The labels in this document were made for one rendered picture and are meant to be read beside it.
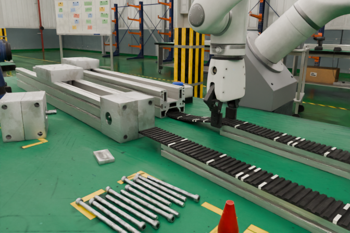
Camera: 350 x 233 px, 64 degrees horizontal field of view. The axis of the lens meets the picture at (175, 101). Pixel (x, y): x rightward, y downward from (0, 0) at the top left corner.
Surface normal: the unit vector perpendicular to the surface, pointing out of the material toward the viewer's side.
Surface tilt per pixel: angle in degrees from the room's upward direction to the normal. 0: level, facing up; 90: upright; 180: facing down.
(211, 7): 100
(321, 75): 90
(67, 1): 90
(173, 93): 90
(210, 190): 0
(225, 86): 89
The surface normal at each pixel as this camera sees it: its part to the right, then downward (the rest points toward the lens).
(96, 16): -0.36, 0.22
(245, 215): 0.01, -0.97
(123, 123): 0.67, 0.18
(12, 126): 0.35, 0.23
